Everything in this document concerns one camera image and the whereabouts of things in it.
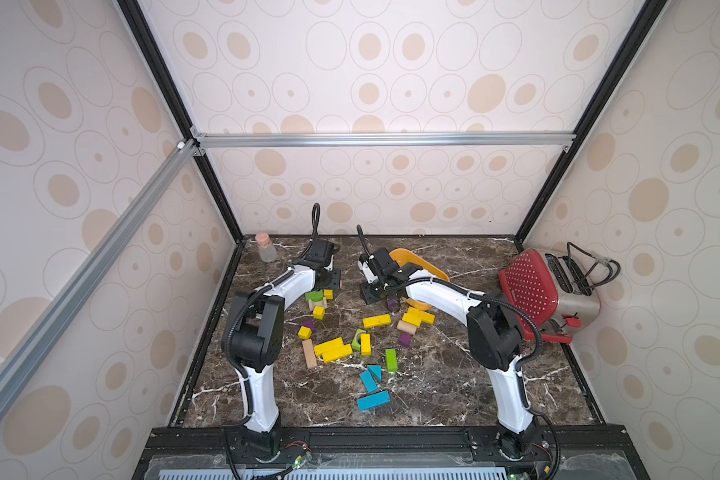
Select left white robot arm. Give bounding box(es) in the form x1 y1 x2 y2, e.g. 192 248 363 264
221 204 341 435

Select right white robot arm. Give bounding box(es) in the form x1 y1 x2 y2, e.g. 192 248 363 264
357 227 543 459

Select yellow blocks near bowl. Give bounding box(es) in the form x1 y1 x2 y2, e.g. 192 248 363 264
402 307 435 328

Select yellow plastic bowl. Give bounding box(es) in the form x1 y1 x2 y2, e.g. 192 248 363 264
390 248 449 311

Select green block arch top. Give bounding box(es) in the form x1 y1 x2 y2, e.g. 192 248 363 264
305 291 324 302

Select natural wood arch block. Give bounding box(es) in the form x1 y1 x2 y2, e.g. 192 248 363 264
308 298 327 311

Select natural wood cylinder block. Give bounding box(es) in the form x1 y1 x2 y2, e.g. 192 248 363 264
397 320 418 335

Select small bottle pink cap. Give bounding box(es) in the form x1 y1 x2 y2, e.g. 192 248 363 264
255 232 278 263

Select yellow block centre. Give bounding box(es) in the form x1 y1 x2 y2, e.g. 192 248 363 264
360 333 372 356

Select purple cube block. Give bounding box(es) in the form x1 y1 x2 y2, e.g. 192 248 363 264
398 333 412 347

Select green rainbow arch block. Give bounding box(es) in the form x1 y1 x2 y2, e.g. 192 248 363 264
351 329 366 351

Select green upright block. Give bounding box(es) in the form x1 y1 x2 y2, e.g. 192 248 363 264
385 348 398 373

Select small yellow cube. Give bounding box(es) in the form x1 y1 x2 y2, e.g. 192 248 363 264
298 326 312 340

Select long yellow block pair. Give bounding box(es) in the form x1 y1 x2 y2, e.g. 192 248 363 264
314 337 353 363

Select small teal triangle block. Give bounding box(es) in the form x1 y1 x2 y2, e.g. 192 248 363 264
367 365 382 382

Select natural wood long block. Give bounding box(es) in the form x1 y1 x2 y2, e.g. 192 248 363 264
302 339 317 369

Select teal parallelogram block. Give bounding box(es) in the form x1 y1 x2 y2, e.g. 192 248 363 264
360 370 379 394

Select teal long block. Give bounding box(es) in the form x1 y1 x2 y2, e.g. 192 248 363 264
357 391 391 411

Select aluminium crossbar rear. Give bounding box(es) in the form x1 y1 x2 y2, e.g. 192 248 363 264
196 131 576 149

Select aluminium crossbar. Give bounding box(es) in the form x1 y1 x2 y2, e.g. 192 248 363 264
0 139 197 421
196 131 576 149

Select silver toaster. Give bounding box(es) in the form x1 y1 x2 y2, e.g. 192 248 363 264
543 251 601 336

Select aluminium crossbar left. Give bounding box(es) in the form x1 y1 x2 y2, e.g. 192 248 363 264
0 139 197 421

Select black toaster cable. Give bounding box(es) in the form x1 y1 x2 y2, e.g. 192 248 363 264
565 241 622 292

